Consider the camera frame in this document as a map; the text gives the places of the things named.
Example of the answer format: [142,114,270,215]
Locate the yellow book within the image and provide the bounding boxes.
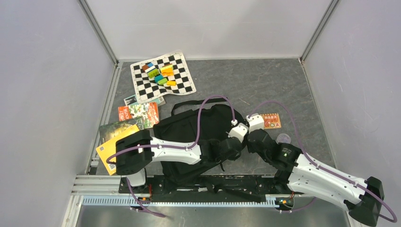
[96,125,139,175]

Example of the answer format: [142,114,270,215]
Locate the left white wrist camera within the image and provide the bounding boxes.
[228,123,248,143]

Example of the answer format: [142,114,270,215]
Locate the orange treehouse story book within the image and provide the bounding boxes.
[118,102,160,129]

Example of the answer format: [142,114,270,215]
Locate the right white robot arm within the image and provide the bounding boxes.
[247,129,384,227]

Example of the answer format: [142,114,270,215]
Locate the black and white chess mat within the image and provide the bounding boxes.
[130,51,196,104]

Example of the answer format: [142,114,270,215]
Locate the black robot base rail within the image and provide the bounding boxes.
[131,175,292,203]

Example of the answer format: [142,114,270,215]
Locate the green toy brick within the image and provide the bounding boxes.
[147,69,160,79]

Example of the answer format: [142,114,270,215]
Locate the dark green forest book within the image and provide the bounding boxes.
[99,117,144,143]

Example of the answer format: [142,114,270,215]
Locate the yellow small toy brick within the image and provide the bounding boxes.
[166,80,176,86]

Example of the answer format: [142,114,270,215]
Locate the orange toy brick stack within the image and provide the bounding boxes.
[160,64,174,77]

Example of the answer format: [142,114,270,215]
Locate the teal toy brick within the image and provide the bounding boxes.
[154,74,164,83]

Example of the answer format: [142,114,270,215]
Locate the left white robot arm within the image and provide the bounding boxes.
[107,130,244,193]

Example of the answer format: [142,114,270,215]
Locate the teal paperback book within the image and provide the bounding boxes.
[124,95,166,106]

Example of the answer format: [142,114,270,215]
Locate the light green flat brick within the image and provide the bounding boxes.
[157,78,168,85]

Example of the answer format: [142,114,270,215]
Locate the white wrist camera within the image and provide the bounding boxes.
[228,123,248,143]
[246,113,264,133]

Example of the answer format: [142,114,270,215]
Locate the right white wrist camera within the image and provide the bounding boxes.
[246,113,264,133]

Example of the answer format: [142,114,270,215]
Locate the black student backpack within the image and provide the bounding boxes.
[153,98,245,184]

